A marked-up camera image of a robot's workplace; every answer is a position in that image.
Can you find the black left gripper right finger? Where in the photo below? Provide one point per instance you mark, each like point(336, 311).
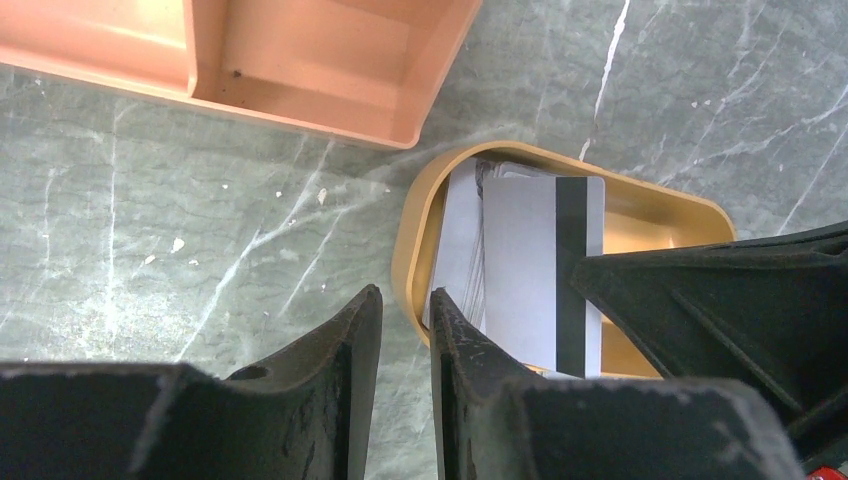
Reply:
point(497, 419)

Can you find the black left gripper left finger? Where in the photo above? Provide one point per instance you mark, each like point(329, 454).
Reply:
point(303, 412)

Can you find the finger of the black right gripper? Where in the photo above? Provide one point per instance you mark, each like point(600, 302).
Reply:
point(770, 312)

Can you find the yellow oval tray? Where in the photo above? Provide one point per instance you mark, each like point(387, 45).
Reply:
point(638, 216)

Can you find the credit cards stack in tray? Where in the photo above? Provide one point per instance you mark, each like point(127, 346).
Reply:
point(458, 265)

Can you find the orange plastic file organizer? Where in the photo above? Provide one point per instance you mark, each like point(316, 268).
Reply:
point(363, 71)

